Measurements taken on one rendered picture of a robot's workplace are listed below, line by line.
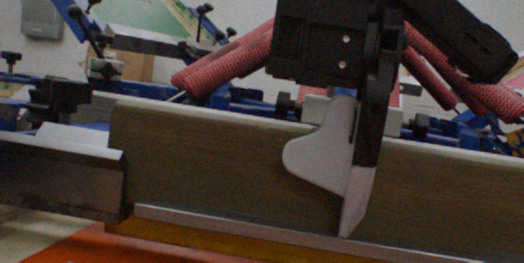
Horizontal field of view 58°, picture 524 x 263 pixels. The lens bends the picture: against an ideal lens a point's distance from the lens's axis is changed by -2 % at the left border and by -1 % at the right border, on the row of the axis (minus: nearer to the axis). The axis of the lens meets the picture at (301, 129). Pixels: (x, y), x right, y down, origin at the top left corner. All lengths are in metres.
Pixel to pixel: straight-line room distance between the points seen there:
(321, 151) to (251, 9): 4.29
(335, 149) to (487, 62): 0.11
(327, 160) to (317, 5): 0.10
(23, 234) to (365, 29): 0.28
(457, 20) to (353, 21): 0.07
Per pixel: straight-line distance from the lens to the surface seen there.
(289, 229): 0.32
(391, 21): 0.30
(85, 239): 0.39
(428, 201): 0.33
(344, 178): 0.30
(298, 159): 0.30
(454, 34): 0.31
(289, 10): 0.30
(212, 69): 0.95
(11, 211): 0.42
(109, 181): 0.34
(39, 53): 5.32
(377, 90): 0.28
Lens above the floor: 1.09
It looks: 6 degrees down
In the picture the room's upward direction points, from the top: 9 degrees clockwise
